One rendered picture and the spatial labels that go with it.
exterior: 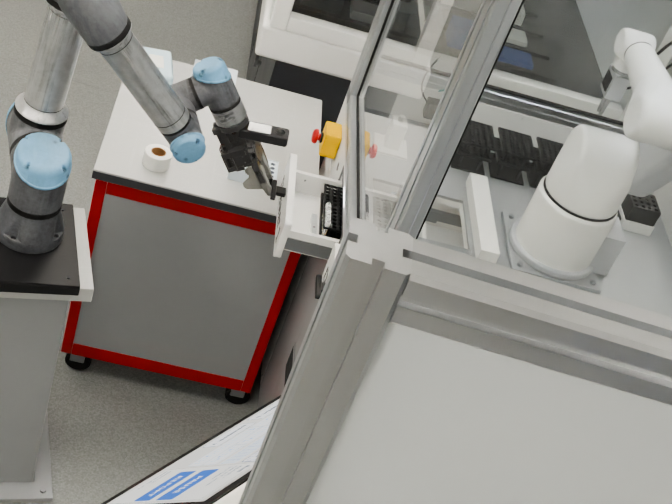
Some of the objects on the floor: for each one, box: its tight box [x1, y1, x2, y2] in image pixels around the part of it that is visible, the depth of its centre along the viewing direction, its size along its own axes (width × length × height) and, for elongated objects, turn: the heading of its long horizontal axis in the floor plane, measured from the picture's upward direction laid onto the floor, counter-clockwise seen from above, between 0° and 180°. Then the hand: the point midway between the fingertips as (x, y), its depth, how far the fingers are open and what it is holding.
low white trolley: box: [61, 60, 322, 404], centre depth 325 cm, size 58×62×76 cm
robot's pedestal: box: [0, 208, 94, 503], centre depth 269 cm, size 30×30×76 cm
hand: (270, 185), depth 263 cm, fingers closed on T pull, 3 cm apart
